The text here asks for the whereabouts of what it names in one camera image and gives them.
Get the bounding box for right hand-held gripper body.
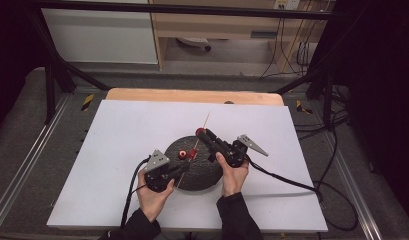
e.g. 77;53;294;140
208;134;269;169

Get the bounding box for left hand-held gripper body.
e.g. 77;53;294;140
143;149;180;194

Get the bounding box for black speckled round plate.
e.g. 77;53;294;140
164;135;224;192

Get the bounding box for thin wooden skewer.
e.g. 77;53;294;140
176;112;211;188

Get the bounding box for person's right hand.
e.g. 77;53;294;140
215;151;251;198

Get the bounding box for person's left hand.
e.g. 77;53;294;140
136;170;176;223

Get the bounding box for white board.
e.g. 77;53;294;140
46;99;329;233

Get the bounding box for yellow black tape strip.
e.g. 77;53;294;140
295;99;313;115
80;93;96;112

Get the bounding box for white power strip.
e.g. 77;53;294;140
176;36;212;52

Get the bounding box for black metal stand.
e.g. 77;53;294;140
25;6;110;125
274;64;337;132

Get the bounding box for light wooden desk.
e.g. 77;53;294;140
148;0;330;72

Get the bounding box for black metal crossbar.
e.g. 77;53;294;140
25;0;346;21

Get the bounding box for white cabinet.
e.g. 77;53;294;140
41;0;159;65

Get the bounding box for dark curtain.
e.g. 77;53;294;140
0;0;48;134
320;0;409;229

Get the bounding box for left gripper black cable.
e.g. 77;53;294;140
120;155;152;230

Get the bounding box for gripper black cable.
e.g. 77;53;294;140
245;156;359;232
120;155;152;230

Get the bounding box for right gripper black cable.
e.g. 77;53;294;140
245;156;359;232

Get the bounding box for black floor cables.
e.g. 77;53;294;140
293;84;354;142

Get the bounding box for aluminium rail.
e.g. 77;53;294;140
0;94;72;228
324;131;384;240

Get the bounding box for hanging black cables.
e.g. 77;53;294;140
259;17;314;80

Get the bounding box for white wall socket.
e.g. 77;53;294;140
273;0;301;10

